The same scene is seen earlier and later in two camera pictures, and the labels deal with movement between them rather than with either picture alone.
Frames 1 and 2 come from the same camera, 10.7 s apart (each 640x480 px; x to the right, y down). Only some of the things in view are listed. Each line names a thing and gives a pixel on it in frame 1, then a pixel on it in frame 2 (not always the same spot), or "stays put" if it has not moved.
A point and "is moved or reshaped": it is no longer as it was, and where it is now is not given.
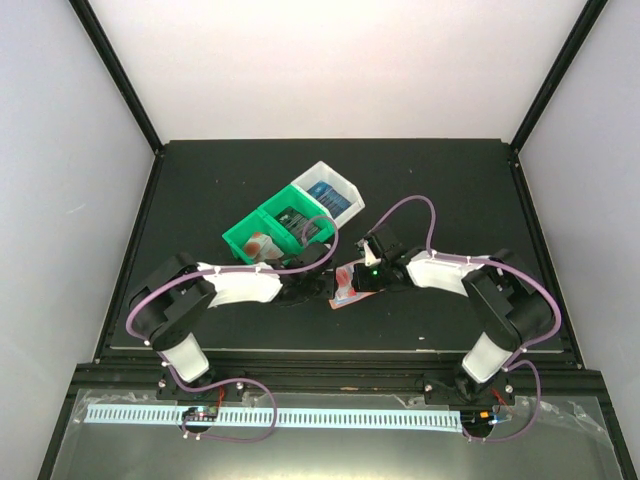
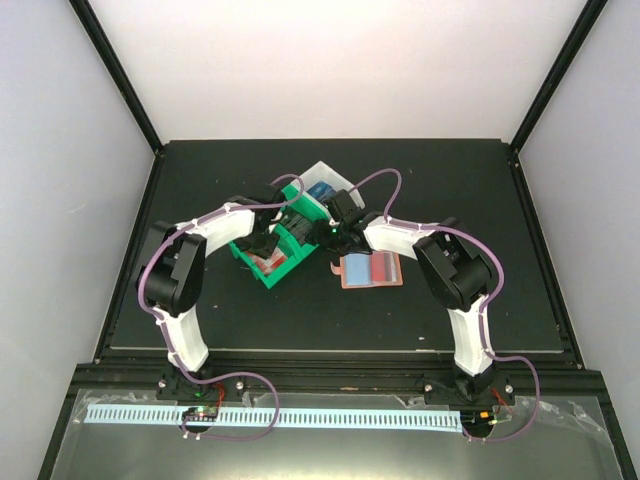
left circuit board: (202, 413) stays put
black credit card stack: (294, 222) stays put
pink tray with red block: (339, 303) is moved or reshaped
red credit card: (344, 289) is moved or reshaped
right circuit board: (477, 418) stays put
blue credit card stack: (333, 200) stays put
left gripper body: (317, 291) -> (259, 240)
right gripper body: (374, 281) -> (333, 241)
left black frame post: (128, 91) stays put
